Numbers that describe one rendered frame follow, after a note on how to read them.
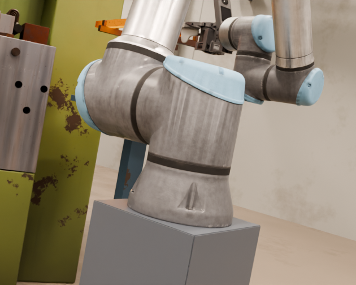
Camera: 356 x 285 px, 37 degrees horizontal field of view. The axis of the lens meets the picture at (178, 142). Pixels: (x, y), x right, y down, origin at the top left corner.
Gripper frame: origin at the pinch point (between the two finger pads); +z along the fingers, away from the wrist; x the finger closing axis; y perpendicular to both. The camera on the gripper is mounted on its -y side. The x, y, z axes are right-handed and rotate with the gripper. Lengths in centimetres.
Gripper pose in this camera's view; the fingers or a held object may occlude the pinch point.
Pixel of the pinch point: (192, 29)
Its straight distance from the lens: 166.2
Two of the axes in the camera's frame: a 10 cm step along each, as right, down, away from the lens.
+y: -1.8, 9.8, 0.6
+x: 8.4, 1.2, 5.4
